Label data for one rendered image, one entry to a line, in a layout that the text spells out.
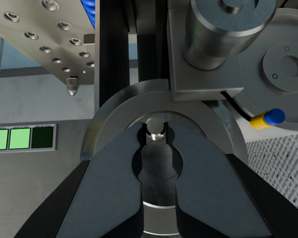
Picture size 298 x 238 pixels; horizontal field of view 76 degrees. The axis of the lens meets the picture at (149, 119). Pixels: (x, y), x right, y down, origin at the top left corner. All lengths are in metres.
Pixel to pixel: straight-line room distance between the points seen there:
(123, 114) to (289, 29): 0.18
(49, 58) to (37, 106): 2.34
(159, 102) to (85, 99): 2.39
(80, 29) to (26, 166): 0.38
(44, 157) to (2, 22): 0.32
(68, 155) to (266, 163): 0.44
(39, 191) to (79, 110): 2.01
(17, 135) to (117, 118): 0.47
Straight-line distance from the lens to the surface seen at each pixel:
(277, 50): 0.22
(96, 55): 0.21
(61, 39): 0.41
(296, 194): 0.33
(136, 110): 0.16
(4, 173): 0.63
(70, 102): 2.61
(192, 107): 0.17
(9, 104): 3.04
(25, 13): 0.38
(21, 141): 0.60
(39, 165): 0.58
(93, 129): 0.18
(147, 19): 0.56
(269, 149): 0.37
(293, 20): 0.25
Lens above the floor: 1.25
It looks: 11 degrees down
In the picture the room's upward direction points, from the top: 177 degrees clockwise
